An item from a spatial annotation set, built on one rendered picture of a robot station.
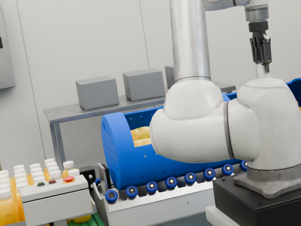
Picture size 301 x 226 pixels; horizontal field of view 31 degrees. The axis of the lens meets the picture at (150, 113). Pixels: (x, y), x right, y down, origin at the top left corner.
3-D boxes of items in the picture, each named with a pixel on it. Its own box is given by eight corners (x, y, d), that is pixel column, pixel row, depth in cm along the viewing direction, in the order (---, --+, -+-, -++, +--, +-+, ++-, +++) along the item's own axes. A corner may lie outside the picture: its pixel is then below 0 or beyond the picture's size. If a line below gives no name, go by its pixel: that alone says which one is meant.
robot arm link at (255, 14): (261, 5, 213) (262, 20, 214) (240, 8, 211) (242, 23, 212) (272, 3, 204) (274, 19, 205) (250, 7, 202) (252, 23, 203)
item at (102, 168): (113, 200, 196) (108, 167, 194) (107, 202, 195) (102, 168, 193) (108, 193, 206) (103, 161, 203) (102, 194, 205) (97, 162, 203)
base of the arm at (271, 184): (341, 176, 139) (339, 155, 138) (269, 199, 131) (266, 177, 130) (297, 162, 155) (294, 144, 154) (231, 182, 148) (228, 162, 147)
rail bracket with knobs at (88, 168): (99, 194, 215) (95, 169, 213) (81, 198, 213) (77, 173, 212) (95, 188, 225) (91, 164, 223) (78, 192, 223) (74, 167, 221)
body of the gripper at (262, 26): (271, 19, 205) (274, 43, 207) (261, 19, 213) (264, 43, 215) (254, 22, 204) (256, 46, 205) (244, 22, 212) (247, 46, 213)
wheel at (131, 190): (135, 183, 193) (135, 185, 194) (124, 186, 191) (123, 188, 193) (139, 194, 191) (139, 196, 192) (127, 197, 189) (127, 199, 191)
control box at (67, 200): (92, 212, 164) (87, 180, 162) (27, 228, 159) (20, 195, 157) (87, 203, 174) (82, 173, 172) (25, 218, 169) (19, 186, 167)
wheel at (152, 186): (156, 178, 195) (155, 180, 196) (144, 181, 193) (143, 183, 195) (160, 189, 193) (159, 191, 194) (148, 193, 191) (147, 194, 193)
